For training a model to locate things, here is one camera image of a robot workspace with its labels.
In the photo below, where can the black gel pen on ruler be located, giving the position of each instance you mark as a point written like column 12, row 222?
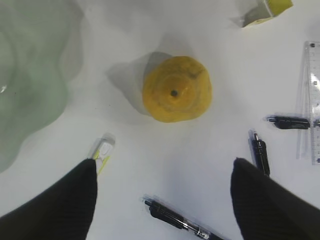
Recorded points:
column 283, row 122

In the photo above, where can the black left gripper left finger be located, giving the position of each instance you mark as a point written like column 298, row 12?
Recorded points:
column 64, row 211

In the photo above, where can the clear plastic ruler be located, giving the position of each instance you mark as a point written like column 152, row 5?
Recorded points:
column 308, row 142

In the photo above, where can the yellow white waste paper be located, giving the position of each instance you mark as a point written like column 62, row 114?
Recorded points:
column 255, row 12

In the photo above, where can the yellow-green utility knife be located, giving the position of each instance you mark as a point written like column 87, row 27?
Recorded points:
column 102, row 150

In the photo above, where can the yellow pear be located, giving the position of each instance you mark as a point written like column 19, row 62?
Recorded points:
column 179, row 89

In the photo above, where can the black gel pen left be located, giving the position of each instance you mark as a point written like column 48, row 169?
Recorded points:
column 160, row 211

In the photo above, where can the pale green wavy glass plate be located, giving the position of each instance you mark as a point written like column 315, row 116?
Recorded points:
column 40, row 52

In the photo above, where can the blue black gel pen middle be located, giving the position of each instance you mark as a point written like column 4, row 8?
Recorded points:
column 259, row 152

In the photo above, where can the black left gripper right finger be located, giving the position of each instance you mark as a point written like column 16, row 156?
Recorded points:
column 264, row 210

